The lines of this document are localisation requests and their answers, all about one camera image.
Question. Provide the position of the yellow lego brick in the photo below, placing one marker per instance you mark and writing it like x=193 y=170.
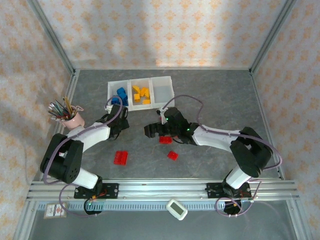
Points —
x=143 y=91
x=146 y=101
x=135 y=88
x=147 y=94
x=136 y=97

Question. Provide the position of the aluminium rear rail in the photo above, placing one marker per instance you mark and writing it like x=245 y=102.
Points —
x=162 y=68

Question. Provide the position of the aluminium mounting rail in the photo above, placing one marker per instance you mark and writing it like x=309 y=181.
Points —
x=162 y=190

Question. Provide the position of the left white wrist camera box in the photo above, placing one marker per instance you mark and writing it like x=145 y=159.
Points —
x=108 y=108

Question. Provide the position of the blue pencil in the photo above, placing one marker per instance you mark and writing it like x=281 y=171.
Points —
x=57 y=111

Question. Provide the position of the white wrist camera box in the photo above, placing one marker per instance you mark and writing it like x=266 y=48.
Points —
x=108 y=108
x=162 y=112

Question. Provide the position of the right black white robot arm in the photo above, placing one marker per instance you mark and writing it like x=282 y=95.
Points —
x=215 y=140

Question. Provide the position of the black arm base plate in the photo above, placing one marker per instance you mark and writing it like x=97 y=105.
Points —
x=112 y=190
x=212 y=190

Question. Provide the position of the white digital timer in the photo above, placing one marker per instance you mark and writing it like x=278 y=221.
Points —
x=177 y=208

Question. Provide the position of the green pencil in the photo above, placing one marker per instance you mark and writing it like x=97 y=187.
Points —
x=59 y=107

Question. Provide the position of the pink pencil cup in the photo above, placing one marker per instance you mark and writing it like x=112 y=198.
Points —
x=72 y=122

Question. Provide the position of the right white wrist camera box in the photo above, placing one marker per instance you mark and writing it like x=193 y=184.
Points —
x=162 y=112

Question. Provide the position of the red pencil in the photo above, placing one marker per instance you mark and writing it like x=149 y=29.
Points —
x=61 y=117

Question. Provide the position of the aluminium frame post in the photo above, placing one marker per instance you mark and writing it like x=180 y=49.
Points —
x=273 y=32
x=51 y=32

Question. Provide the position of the white plastic bin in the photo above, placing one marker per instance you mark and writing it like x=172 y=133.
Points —
x=141 y=106
x=112 y=88
x=162 y=93

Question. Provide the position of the dark grey pencil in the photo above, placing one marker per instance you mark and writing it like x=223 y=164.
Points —
x=61 y=105

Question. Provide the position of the large red lego brick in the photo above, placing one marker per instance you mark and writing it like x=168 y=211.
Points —
x=121 y=158

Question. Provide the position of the red white label card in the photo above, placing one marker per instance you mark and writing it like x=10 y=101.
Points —
x=53 y=210

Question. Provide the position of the aluminium frame leg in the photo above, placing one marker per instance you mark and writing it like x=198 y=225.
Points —
x=296 y=220
x=25 y=220

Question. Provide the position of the yellow pencil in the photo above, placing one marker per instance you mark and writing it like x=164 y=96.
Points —
x=67 y=103

